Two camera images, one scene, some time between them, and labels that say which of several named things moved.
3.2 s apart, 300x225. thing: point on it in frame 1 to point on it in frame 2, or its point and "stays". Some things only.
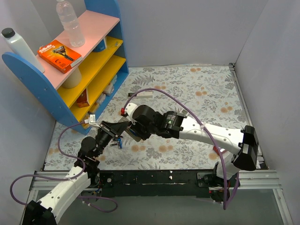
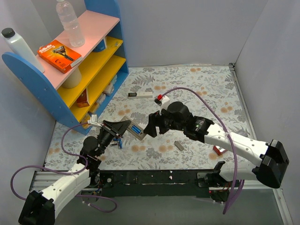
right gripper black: (134, 135) to (158, 121)
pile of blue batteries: (120, 142) stays
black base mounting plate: (171, 183) stays
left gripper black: (108, 131) stays
